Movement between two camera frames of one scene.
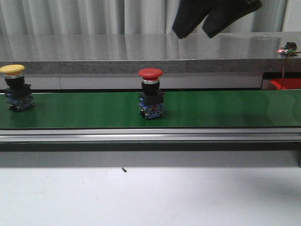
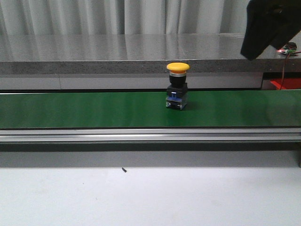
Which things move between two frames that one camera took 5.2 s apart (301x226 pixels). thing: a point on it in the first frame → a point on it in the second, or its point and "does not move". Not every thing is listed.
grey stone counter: [128, 53] does not move
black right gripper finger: [226, 13] → [290, 23]
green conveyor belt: [234, 108] does not move
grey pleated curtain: [56, 17] does not move
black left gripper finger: [190, 13] → [263, 21]
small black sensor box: [291, 45] does not move
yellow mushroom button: [18, 93] → [177, 91]
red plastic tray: [281, 84] does not move
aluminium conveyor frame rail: [151, 134] does not move
